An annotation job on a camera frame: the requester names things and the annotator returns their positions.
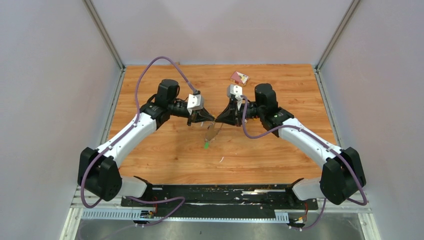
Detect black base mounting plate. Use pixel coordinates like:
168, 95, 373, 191
142, 184, 319, 219

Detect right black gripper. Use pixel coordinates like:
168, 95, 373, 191
215, 98, 264, 128

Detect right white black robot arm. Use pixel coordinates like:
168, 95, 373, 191
215, 83, 368, 209

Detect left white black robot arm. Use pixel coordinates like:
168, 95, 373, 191
77, 79, 215, 207

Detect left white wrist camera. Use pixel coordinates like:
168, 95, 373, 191
187, 94, 204, 113

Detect pink picture block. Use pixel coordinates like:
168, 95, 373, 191
230, 71, 250, 86

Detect slotted cable duct rail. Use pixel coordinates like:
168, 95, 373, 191
81, 209, 290, 223

